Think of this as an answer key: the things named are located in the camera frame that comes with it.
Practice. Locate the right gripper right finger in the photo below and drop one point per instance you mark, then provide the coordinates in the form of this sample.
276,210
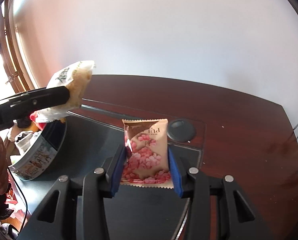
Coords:
175,173

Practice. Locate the green pastry snack packet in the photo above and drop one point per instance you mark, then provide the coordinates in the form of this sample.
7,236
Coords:
74,77

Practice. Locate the wooden window frame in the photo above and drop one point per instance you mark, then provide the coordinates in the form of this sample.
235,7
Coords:
16,67

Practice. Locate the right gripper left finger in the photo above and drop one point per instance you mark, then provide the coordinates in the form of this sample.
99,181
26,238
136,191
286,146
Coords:
118,164

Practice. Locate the round cable grommet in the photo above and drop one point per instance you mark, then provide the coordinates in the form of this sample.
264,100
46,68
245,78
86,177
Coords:
181,130

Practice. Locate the black desk mat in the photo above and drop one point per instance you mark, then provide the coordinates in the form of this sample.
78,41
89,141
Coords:
87,200

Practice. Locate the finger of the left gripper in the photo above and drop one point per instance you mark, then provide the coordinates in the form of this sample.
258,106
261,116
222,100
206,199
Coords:
43,98

